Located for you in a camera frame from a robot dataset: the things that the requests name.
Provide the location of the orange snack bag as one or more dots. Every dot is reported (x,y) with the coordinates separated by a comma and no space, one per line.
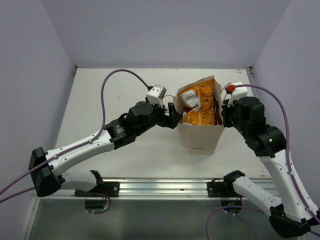
(198,104)

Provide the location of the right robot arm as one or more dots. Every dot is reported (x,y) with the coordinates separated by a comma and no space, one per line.
(288,215)

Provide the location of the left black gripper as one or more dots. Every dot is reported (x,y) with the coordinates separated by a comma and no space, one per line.
(174,117)

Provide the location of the beige paper bag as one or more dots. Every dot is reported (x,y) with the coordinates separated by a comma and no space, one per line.
(201,139)

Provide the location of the aluminium mounting rail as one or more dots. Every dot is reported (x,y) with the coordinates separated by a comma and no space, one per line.
(164,189)

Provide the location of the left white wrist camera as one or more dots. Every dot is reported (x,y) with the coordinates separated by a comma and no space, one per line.
(156,94)

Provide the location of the right black base bracket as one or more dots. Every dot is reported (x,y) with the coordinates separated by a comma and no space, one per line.
(220,189)

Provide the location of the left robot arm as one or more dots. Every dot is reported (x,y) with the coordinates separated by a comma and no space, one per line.
(50,170)

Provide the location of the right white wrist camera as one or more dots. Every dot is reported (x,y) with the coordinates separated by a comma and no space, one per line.
(236,92)

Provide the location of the black base bracket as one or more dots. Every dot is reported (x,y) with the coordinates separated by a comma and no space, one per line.
(109,188)
(220,189)

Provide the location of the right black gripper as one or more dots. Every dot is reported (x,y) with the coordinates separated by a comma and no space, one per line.
(226,111)

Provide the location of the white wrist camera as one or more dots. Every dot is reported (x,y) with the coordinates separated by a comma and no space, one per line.
(236,92)
(156,94)

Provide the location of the left black base bracket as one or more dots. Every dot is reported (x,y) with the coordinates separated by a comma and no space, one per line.
(109,188)

